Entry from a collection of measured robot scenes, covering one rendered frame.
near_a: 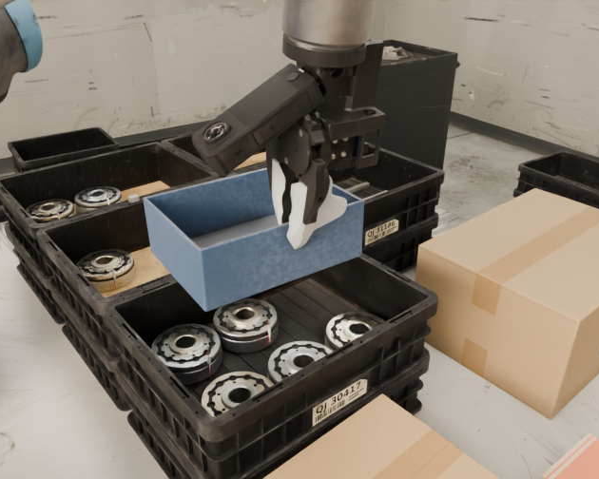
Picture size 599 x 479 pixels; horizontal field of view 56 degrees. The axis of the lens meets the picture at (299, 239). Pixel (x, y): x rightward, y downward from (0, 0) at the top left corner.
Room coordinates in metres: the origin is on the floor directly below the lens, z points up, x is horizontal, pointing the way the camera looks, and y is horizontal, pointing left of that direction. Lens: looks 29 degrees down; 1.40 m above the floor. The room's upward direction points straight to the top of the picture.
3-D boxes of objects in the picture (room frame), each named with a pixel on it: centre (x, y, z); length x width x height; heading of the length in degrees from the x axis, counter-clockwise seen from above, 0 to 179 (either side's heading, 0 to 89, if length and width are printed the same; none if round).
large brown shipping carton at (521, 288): (0.91, -0.47, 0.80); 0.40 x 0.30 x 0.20; 130
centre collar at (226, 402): (0.55, 0.08, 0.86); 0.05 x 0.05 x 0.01
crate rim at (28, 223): (1.14, 0.42, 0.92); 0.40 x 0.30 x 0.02; 129
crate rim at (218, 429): (0.67, 0.04, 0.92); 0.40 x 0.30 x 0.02; 129
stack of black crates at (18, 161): (2.33, 1.01, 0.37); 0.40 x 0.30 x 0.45; 124
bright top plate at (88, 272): (0.90, 0.36, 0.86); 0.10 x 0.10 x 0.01
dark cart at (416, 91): (2.71, -0.36, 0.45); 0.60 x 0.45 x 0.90; 124
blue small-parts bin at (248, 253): (0.57, 0.05, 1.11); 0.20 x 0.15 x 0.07; 124
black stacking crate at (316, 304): (0.67, 0.04, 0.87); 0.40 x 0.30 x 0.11; 129
